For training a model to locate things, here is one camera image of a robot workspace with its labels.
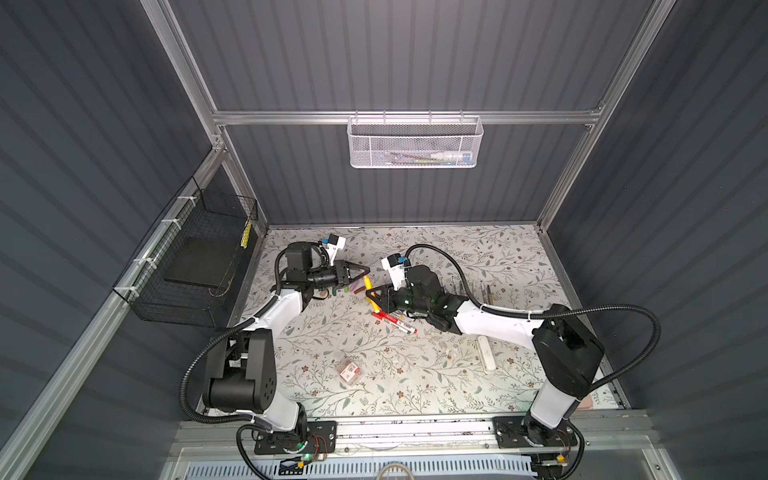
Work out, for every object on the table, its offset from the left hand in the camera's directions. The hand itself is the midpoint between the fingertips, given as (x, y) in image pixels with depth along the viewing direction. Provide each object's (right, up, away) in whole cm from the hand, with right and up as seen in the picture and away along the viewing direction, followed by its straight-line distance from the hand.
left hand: (367, 270), depth 82 cm
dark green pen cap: (-13, -9, +20) cm, 25 cm away
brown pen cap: (-11, -6, -6) cm, 13 cm away
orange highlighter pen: (+1, -4, -2) cm, 4 cm away
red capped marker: (+10, -17, +11) cm, 23 cm away
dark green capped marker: (+39, -9, +19) cm, 44 cm away
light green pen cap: (-9, -8, +20) cm, 23 cm away
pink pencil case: (+58, -34, -5) cm, 67 cm away
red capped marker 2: (+6, -17, +12) cm, 22 cm away
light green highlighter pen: (+35, -8, +19) cm, 41 cm away
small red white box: (-5, -28, 0) cm, 29 cm away
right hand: (+1, -7, -1) cm, 8 cm away
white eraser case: (+34, -23, +2) cm, 42 cm away
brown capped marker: (+40, -10, +17) cm, 45 cm away
